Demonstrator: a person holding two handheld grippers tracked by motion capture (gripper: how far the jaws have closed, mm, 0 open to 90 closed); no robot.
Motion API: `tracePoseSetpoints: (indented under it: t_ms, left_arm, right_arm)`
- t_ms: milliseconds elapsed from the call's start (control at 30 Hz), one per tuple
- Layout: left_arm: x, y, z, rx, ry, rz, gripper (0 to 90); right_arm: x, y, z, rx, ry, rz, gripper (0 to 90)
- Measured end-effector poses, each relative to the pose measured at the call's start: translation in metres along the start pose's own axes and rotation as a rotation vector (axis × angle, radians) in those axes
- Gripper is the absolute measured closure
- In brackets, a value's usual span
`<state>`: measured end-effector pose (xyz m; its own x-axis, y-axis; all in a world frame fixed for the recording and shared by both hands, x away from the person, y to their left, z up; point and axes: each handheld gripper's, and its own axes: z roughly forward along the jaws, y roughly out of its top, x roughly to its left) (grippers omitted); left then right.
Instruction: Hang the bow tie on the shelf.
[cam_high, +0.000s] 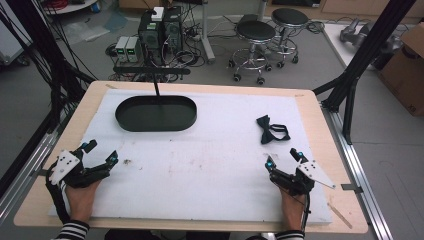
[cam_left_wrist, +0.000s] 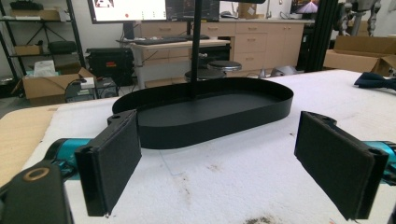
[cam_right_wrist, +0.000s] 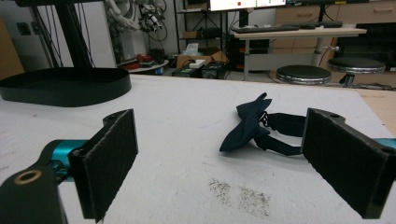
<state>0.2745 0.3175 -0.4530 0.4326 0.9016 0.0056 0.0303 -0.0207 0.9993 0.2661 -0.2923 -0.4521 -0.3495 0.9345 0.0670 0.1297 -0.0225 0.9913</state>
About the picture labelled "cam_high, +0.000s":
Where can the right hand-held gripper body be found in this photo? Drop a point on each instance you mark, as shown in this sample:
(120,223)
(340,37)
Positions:
(315,171)

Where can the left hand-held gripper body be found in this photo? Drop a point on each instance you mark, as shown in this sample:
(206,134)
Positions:
(65,165)

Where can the black bow tie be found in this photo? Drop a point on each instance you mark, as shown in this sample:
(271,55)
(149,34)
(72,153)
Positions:
(265,128)

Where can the black stand with oval tray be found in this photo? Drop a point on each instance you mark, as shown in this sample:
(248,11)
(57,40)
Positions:
(156,115)

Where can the person's left hand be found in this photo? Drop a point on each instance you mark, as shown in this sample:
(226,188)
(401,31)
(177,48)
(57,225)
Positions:
(80,201)

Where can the person's right hand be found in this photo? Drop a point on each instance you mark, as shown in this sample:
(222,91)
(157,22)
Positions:
(293,210)

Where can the thin wooden stick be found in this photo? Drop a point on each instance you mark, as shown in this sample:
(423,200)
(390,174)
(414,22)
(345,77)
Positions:
(340,215)

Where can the white foam mat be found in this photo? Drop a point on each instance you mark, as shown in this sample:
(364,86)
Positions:
(200,150)

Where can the person's dark lap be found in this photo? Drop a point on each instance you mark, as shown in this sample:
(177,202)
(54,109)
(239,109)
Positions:
(166,235)

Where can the grey power supply unit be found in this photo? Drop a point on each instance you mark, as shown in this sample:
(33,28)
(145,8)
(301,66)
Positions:
(121,48)
(134,49)

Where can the black computer tower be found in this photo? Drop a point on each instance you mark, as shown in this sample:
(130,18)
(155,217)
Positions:
(173,33)
(150,37)

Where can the black round stool chrome base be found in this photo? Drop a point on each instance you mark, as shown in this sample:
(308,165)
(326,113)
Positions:
(256,30)
(290,16)

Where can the brown cardboard box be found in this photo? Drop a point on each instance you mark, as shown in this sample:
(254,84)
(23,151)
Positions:
(406,76)

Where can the grey machine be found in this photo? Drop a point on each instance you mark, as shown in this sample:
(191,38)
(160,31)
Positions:
(363,35)

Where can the white round table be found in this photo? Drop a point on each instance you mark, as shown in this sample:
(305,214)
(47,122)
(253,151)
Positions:
(71,6)

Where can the grey desk leg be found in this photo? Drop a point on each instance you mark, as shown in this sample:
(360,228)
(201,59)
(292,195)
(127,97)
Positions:
(207,36)

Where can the white box device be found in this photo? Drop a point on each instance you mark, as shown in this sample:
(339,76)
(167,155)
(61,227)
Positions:
(157,13)

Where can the grey metal bracket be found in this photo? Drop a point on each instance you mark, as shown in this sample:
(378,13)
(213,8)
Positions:
(40,172)
(351,188)

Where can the aluminium rail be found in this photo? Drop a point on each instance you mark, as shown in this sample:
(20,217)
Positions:
(20,186)
(363,173)

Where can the black metal frame stand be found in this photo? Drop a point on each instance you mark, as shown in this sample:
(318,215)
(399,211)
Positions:
(376,40)
(33,33)

